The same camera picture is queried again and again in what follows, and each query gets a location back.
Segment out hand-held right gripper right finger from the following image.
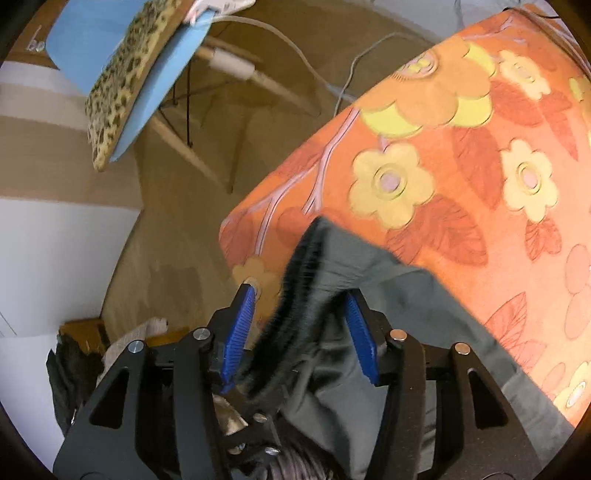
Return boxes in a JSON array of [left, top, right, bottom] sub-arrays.
[[344, 291, 543, 480]]

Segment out beige fuzzy cloth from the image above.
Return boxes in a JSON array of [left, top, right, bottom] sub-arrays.
[[104, 318, 169, 365]]

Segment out blue chair with wooden legs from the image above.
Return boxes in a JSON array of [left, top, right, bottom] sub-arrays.
[[46, 0, 319, 195]]

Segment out white clip lamp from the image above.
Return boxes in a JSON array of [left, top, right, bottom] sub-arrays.
[[182, 0, 256, 25]]

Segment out leopard print cushion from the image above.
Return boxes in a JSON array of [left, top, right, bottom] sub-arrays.
[[84, 0, 192, 172]]

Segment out dark cloth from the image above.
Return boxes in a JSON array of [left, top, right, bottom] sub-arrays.
[[46, 333, 105, 435]]

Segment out person's striped clothing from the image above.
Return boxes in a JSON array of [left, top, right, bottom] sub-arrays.
[[259, 434, 352, 480]]

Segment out orange floral bed sheet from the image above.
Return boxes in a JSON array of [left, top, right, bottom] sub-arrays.
[[218, 4, 591, 428]]

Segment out thin white cable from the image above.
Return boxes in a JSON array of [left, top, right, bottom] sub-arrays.
[[333, 31, 435, 116]]

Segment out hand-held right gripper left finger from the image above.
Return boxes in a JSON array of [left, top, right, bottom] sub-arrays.
[[53, 282, 258, 480]]

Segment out white lamp cable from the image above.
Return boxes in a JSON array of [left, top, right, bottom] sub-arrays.
[[210, 16, 358, 100]]

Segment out dark green pants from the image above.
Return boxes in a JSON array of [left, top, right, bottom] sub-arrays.
[[238, 216, 575, 480]]

